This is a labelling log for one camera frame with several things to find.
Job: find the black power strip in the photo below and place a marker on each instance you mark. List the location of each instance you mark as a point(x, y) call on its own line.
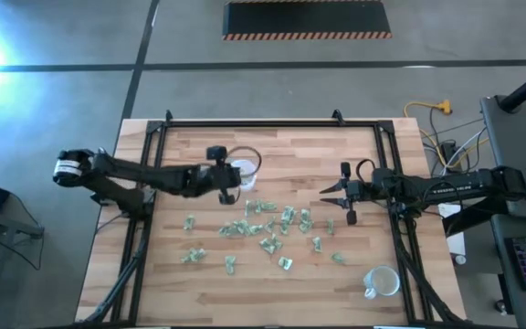
point(449, 150)

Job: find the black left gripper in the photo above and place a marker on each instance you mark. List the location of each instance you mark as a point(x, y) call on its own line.
point(219, 179)

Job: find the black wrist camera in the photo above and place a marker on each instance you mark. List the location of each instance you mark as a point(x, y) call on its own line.
point(217, 153)
point(345, 170)

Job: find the white box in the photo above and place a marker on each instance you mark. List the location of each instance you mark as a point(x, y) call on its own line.
point(457, 244)

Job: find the black table frame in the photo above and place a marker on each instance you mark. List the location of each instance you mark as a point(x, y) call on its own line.
point(267, 123)

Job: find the clear glass mug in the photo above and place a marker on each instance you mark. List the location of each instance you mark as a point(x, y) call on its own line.
point(384, 279)

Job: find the clear plastic cup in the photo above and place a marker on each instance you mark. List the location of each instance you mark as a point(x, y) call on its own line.
point(249, 182)

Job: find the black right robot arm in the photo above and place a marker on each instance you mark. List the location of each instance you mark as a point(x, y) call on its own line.
point(450, 188)

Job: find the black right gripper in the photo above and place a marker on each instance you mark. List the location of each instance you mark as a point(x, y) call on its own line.
point(355, 189)

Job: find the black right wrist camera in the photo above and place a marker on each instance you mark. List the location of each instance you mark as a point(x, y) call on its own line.
point(345, 170)

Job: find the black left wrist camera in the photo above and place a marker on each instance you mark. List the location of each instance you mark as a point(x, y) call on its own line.
point(217, 153)

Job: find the black desk foot bar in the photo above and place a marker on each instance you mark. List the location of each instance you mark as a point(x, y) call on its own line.
point(473, 218)

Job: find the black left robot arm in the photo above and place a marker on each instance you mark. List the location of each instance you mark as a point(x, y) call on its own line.
point(130, 172)

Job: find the black hazard-striped floor mat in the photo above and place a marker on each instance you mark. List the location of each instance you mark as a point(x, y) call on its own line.
point(306, 18)

